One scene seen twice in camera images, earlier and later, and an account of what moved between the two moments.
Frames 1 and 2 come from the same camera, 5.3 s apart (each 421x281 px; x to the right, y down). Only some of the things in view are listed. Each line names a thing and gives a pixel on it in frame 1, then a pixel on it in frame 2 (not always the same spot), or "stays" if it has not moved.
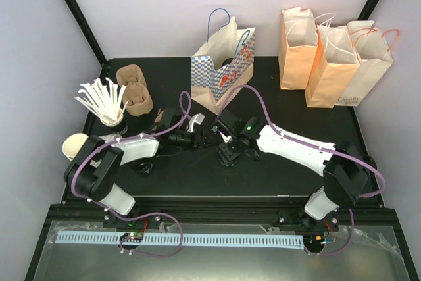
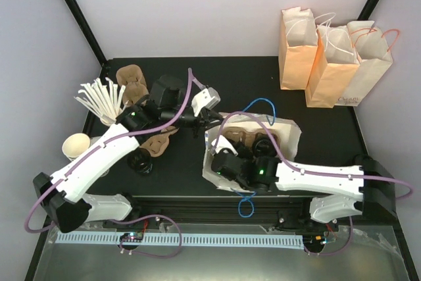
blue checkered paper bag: (223, 66) → (287, 132)
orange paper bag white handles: (297, 43) stays
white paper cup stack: (72, 144) stays
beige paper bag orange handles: (372, 50) stays
